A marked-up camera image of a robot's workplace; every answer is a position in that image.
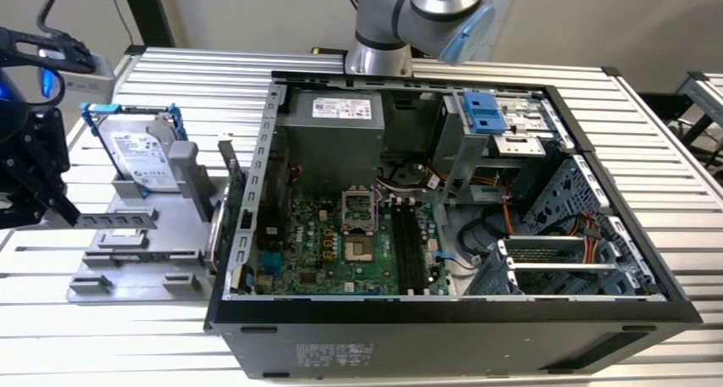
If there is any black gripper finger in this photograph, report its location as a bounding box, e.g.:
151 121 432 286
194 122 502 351
16 136 83 229

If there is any hard disk in blue carrier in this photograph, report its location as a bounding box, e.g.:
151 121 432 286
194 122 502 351
77 101 188 201

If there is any grey plastic parts rack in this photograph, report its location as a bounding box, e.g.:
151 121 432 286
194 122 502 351
64 142 227 307

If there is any green graphics card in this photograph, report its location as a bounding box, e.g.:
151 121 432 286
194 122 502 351
203 130 250 278

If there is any green motherboard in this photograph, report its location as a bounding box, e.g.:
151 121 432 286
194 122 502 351
255 191 454 297

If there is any grey power supply unit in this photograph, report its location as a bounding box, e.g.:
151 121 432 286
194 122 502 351
275 90 390 196

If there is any metal socket cover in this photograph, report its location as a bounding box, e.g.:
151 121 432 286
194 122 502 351
340 185 379 235

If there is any CPU socket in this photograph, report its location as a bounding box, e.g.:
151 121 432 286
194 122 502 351
342 230 379 264

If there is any thin locking lever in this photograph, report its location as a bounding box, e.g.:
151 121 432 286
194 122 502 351
372 190 392 234

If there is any black open PC case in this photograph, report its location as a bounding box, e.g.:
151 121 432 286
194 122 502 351
203 69 704 382

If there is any metal optical drive cage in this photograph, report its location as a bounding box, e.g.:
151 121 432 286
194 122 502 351
439 89 558 204

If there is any blue drive latch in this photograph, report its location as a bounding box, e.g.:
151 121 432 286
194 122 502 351
460 91 506 135

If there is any metal disk bay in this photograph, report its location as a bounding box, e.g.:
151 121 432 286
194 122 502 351
468 234 662 297

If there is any metal slat side table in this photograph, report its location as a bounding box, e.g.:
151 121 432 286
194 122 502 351
671 71 723 168

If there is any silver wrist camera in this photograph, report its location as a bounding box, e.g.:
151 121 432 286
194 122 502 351
55 54 118 104

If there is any black camera bracket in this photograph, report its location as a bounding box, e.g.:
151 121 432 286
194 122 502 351
0 26 96 75

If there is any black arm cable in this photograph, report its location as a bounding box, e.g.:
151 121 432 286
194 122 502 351
33 0 77 41

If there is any black upright post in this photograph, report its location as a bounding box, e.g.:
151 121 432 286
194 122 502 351
119 0 176 49

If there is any grey wire bundle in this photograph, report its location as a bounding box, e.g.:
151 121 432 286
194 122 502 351
376 160 443 192

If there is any black looped wire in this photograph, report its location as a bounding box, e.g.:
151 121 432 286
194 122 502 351
458 216 507 272

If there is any orange wire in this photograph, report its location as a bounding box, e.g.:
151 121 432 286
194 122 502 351
499 194 516 239

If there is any red yellow wire bundle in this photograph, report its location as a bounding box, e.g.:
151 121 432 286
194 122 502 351
564 211 602 266

